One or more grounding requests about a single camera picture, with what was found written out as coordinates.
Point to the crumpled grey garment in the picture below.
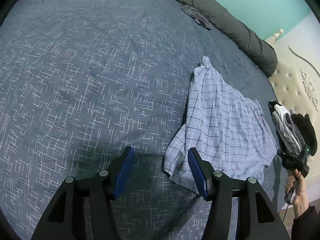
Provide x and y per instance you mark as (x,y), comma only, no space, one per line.
(197,16)

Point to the blue patterned bed cover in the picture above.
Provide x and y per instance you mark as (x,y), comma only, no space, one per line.
(83,79)

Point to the person's right hand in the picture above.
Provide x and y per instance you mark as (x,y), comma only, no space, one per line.
(300,202)

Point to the stack of folded clothes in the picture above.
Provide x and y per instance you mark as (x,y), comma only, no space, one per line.
(295,130)

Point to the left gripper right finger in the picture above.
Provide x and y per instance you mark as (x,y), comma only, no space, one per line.
(257,217)

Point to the blue plaid shorts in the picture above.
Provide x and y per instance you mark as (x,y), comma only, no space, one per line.
(227,129)

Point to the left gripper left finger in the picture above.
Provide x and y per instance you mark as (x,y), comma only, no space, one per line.
(64,216)

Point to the cream tufted headboard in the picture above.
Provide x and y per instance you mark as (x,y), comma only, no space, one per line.
(296,79)

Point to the dark grey rolled duvet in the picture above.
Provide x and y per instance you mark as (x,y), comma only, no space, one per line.
(225,12)

